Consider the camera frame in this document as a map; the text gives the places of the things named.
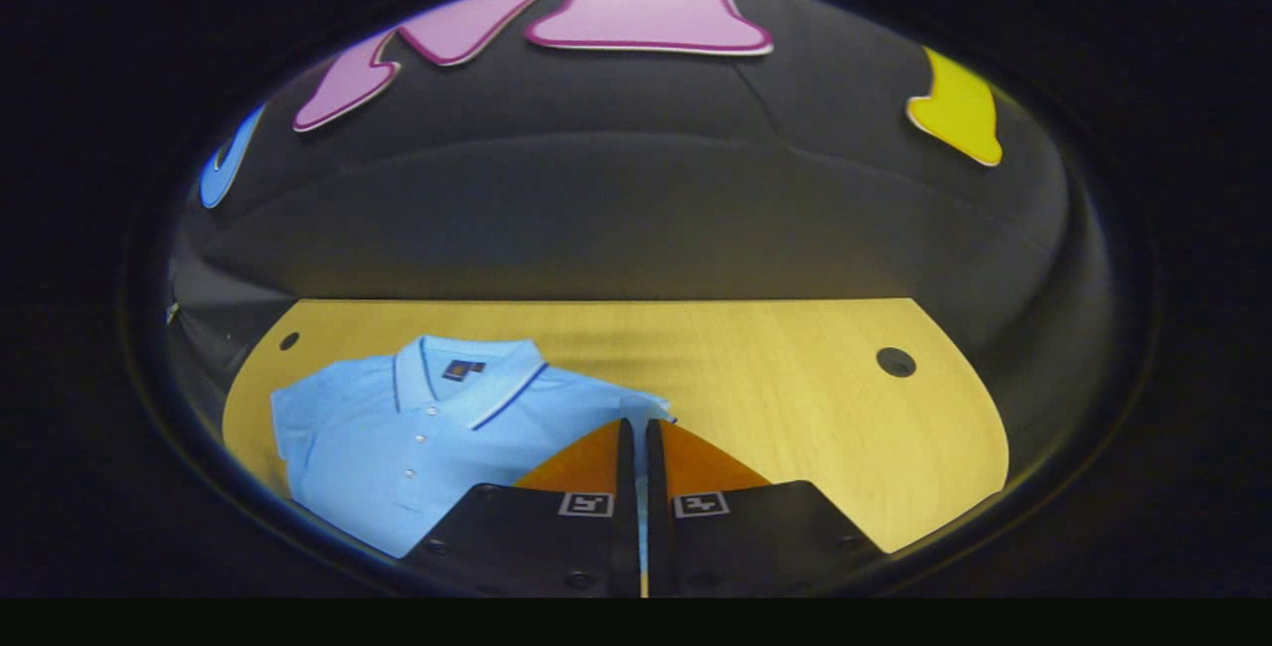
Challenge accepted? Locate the black backdrop cloth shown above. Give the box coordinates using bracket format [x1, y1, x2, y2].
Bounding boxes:
[164, 0, 1114, 488]

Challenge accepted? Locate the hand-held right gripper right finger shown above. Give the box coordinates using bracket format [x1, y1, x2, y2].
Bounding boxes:
[646, 417, 885, 597]

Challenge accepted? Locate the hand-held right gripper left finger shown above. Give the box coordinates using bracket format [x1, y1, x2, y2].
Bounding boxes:
[397, 417, 642, 597]

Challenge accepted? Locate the light blue T-shirt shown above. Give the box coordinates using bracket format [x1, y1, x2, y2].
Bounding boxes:
[270, 333, 677, 597]

